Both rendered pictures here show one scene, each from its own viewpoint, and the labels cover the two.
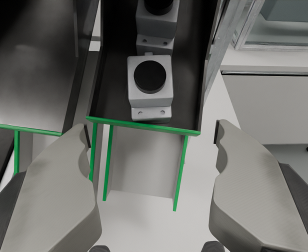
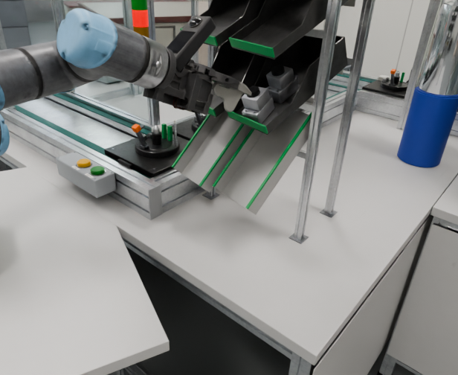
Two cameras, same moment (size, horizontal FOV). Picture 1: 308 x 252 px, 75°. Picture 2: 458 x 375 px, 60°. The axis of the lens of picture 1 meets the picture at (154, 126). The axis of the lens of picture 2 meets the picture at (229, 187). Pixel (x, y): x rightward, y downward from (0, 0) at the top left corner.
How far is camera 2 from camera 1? 77 cm
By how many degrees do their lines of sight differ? 42
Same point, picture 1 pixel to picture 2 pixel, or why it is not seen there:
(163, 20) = (274, 77)
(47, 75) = not seen: hidden behind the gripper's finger
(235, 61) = not seen: outside the picture
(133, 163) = (245, 178)
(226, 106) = (398, 236)
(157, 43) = (273, 90)
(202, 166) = (315, 254)
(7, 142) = not seen: hidden behind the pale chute
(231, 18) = (320, 90)
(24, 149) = (195, 142)
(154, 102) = (250, 103)
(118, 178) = (230, 186)
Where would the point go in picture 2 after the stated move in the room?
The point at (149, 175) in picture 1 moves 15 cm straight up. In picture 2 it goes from (249, 190) to (253, 134)
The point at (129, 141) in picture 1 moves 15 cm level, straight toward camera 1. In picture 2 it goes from (251, 163) to (215, 185)
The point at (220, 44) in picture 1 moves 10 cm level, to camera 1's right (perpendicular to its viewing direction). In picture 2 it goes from (317, 106) to (355, 119)
